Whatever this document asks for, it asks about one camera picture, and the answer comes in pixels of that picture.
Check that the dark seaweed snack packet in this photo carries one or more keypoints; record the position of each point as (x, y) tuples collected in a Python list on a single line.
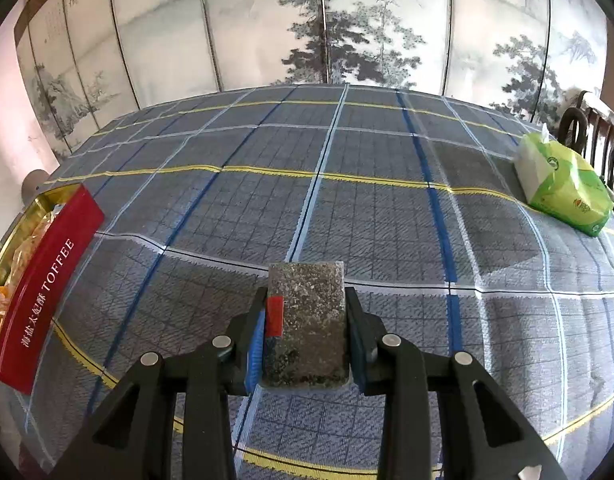
[(307, 320)]

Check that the round white object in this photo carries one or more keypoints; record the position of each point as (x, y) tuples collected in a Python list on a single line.
[(33, 182)]

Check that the red box with gold inside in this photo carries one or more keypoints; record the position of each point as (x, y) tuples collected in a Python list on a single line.
[(37, 300)]

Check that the dark wooden chair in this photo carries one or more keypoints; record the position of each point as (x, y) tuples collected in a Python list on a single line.
[(602, 130)]

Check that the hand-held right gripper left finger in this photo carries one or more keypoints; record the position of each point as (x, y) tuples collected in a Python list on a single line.
[(254, 355)]

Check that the painted landscape folding screen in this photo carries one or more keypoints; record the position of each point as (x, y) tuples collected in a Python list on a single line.
[(237, 35)]

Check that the green tissue pack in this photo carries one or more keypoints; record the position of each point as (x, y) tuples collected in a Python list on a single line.
[(567, 185)]

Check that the clear packet of orange snacks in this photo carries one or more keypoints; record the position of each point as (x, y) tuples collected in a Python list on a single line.
[(32, 242)]

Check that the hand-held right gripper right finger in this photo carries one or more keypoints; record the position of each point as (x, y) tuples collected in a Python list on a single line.
[(359, 355)]

